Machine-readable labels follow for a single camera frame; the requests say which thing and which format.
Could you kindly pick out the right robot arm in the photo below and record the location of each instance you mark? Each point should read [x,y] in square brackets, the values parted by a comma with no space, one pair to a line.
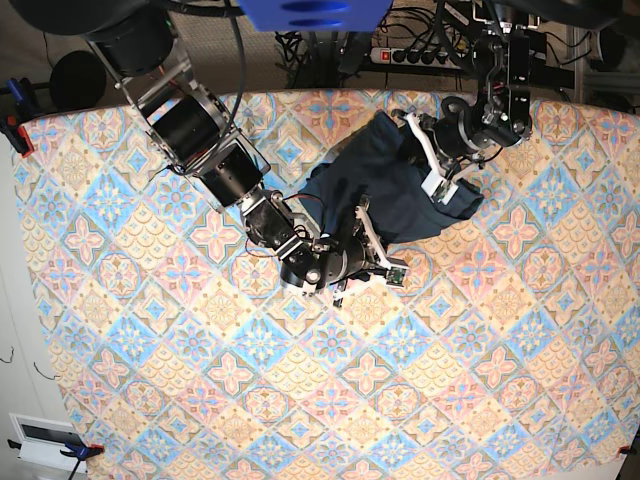
[141,49]

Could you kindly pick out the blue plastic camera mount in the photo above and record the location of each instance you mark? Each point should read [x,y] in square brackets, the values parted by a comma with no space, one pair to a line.
[315,15]

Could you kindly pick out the patterned colourful tablecloth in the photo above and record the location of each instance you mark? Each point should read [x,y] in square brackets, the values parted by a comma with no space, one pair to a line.
[510,352]

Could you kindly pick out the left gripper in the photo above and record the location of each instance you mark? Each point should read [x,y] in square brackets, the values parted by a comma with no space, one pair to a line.
[457,136]

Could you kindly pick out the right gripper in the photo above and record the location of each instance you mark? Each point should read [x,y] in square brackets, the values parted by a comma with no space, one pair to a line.
[336,263]

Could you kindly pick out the white power strip red switch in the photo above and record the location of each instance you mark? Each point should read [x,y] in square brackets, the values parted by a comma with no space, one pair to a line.
[434,57]

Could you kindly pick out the black round stool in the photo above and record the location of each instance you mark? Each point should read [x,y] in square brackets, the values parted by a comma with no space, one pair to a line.
[77,81]

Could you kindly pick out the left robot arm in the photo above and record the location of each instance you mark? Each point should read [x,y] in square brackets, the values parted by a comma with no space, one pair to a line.
[499,60]

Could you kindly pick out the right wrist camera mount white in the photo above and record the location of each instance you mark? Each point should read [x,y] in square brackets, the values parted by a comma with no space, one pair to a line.
[392,270]

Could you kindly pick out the red black clamp upper left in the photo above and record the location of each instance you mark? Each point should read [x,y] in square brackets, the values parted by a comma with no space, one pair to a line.
[25,106]

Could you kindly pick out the dark navy t-shirt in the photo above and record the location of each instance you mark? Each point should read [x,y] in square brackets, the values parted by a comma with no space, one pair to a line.
[380,162]

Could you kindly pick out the blue clamp lower left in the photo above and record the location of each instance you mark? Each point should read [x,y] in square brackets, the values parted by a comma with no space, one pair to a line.
[67,456]

